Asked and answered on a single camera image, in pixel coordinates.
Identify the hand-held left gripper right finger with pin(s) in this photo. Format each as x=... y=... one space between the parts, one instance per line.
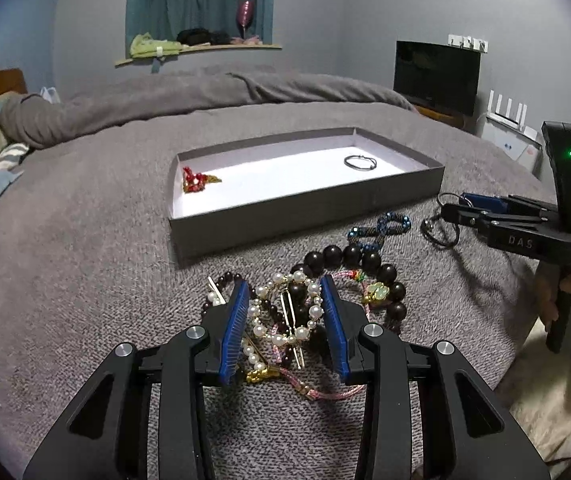
x=334 y=331

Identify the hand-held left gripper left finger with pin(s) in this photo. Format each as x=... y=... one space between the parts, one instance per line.
x=235 y=331

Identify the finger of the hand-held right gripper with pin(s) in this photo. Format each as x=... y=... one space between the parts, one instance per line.
x=483 y=202
x=465 y=217

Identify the grey shallow cardboard box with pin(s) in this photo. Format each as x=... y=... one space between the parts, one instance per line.
x=285 y=180

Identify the white box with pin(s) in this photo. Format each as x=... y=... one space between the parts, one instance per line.
x=513 y=147

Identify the white router with antennas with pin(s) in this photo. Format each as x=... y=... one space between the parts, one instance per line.
x=510 y=122

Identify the wooden monitor stand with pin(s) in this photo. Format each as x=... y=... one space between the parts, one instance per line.
x=443 y=116

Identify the black flat screen monitor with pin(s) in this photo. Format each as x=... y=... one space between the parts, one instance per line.
x=435 y=77

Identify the cream fluffy clothing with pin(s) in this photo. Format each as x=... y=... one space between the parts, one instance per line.
x=540 y=390

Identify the wooden windowsill board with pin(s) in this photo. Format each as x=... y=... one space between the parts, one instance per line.
x=200 y=54

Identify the pink cloth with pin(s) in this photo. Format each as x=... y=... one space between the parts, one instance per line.
x=248 y=39

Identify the striped pillow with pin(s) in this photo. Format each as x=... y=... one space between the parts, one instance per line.
x=10 y=155

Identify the green cloth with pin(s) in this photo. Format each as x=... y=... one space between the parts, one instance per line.
x=153 y=46

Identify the black cloth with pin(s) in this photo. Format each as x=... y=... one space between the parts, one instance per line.
x=198 y=36

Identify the white plastic bag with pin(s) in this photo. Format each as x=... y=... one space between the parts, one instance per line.
x=50 y=95

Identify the pink balloon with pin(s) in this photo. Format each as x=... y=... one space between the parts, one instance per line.
x=246 y=12

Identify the white wall hook rack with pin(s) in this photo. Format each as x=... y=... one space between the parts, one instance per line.
x=468 y=42

